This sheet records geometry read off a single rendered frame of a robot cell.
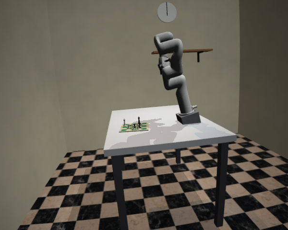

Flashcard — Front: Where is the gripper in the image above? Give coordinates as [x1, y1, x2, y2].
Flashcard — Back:
[158, 56, 169, 75]

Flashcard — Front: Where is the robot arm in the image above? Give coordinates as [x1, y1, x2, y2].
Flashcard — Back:
[154, 32, 197, 115]

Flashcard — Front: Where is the green and cream chessboard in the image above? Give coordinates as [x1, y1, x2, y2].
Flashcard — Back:
[119, 122, 149, 132]

